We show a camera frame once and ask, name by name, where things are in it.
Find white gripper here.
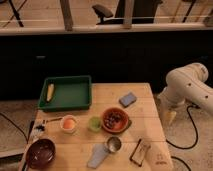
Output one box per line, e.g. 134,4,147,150
160,97,177,125

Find blue sponge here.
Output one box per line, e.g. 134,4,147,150
119,93,137,107

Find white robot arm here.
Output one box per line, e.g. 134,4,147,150
158,63,213,126

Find green plastic tray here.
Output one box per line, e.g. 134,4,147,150
38,75,92,112

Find brown rectangular box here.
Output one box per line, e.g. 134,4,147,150
129,139,151,167

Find terracotta bowl with berries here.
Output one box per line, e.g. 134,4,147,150
101,107,129,134

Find small metal cup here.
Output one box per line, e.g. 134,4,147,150
106,136,122,153

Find small green cup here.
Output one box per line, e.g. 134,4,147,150
88,117,101,132

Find grey cloth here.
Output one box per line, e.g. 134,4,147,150
87,144,109,169

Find white cup with orange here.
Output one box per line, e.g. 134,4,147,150
60,115,77,134

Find black office chair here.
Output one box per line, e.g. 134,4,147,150
92,0,162,25

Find yellow corn cob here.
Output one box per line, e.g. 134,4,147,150
46,84,54,102

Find black and white brush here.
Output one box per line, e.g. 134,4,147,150
30,125,45,142

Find dark purple bowl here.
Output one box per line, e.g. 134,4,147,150
26,139,56,169

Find black floor cable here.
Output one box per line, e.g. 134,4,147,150
165,105,200,150

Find black cable left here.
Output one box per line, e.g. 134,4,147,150
0,112,29,144

